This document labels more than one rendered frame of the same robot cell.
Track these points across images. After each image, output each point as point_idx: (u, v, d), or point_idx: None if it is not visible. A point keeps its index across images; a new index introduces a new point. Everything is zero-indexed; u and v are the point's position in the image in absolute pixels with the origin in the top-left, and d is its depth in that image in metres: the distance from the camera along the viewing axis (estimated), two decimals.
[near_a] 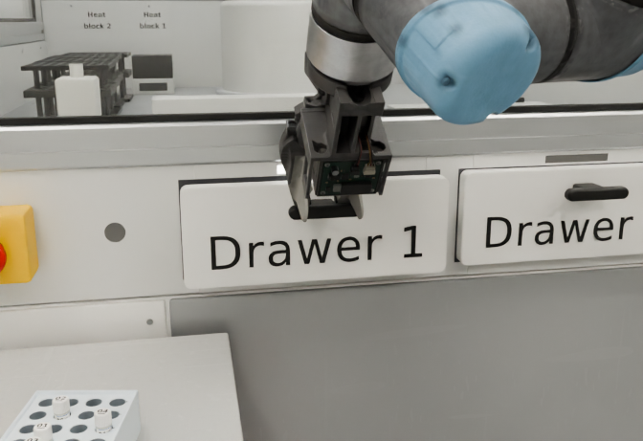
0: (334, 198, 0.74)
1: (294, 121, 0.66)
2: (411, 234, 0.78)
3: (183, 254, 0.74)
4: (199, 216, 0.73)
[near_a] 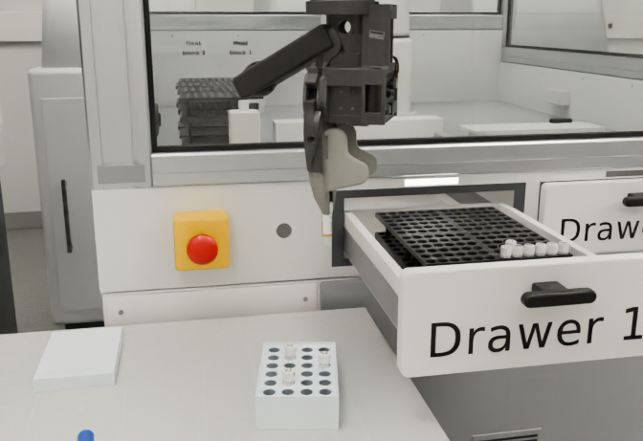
0: None
1: (305, 99, 0.68)
2: (632, 317, 0.73)
3: (402, 342, 0.69)
4: (422, 302, 0.69)
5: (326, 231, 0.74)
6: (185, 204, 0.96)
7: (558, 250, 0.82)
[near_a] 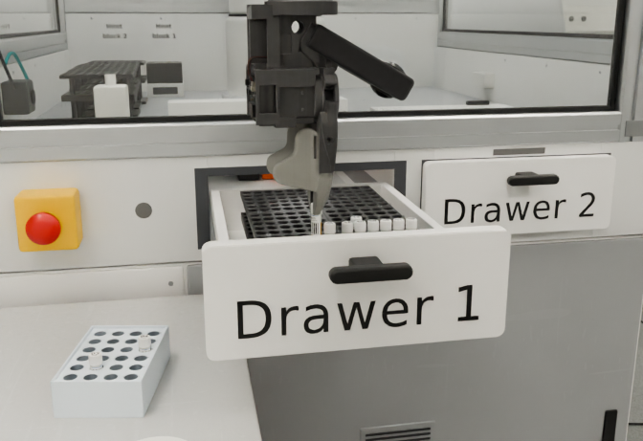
0: (321, 198, 0.74)
1: None
2: (467, 296, 0.68)
3: (205, 322, 0.64)
4: (224, 278, 0.63)
5: None
6: (33, 181, 0.91)
7: (406, 227, 0.77)
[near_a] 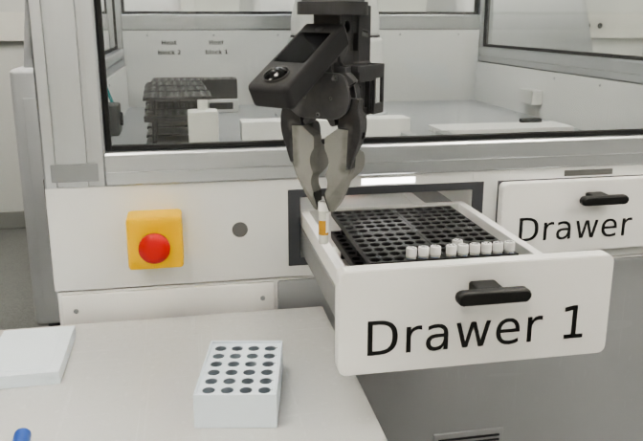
0: (317, 196, 0.74)
1: (350, 99, 0.69)
2: (572, 315, 0.74)
3: (339, 341, 0.69)
4: (358, 300, 0.69)
5: None
6: (139, 203, 0.96)
7: (504, 249, 0.82)
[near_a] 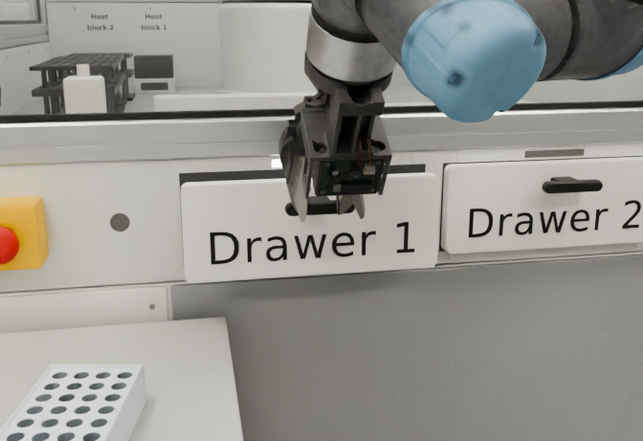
0: (336, 198, 0.74)
1: (294, 121, 0.66)
2: (404, 231, 0.81)
3: (183, 250, 0.77)
4: (199, 212, 0.76)
5: None
6: None
7: None
